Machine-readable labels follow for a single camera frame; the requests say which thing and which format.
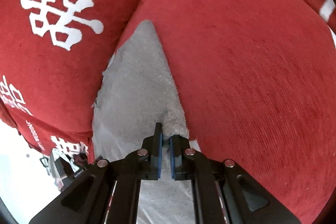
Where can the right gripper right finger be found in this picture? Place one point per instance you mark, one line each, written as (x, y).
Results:
(223, 192)

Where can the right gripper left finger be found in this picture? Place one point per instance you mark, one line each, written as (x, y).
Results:
(108, 192)

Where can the grey knit sweater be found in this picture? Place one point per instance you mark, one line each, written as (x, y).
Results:
(137, 92)

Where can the red sofa seat cushion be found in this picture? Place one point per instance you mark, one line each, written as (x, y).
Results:
(256, 79)

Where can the red sofa back cushion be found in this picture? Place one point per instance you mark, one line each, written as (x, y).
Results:
(53, 53)

